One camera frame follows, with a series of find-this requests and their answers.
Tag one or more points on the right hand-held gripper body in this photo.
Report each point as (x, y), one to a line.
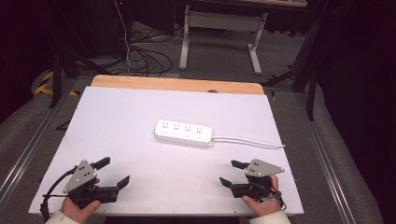
(261, 169)

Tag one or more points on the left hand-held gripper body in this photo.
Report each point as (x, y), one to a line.
(80, 177)

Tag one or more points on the person's left hand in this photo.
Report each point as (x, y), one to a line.
(77, 212)

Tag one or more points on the person's right hand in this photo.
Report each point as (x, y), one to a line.
(264, 207)

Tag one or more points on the white power strip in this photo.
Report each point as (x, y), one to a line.
(183, 133)

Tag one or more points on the white table cover board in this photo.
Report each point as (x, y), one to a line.
(155, 105)

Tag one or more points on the wooden table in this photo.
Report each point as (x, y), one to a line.
(155, 83)

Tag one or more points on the black metal stand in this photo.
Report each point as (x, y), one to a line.
(56, 77)
(311, 84)

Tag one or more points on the wooden desk top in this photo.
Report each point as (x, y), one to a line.
(249, 2)

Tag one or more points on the aluminium floor rail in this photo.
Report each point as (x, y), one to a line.
(320, 155)
(34, 140)

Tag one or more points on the white metal desk frame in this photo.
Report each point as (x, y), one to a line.
(218, 21)

